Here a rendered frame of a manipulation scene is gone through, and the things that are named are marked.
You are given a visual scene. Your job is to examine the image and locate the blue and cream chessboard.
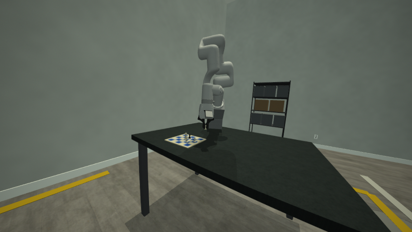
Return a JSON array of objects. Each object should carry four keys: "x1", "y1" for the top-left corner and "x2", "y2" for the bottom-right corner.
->
[{"x1": 165, "y1": 134, "x2": 206, "y2": 148}]

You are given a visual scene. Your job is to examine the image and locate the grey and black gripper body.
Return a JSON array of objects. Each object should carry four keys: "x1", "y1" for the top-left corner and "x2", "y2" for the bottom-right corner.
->
[{"x1": 199, "y1": 103, "x2": 214, "y2": 119}]

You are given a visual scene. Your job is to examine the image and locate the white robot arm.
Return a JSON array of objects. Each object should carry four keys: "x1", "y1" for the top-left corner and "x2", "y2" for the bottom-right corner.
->
[{"x1": 198, "y1": 34, "x2": 234, "y2": 108}]

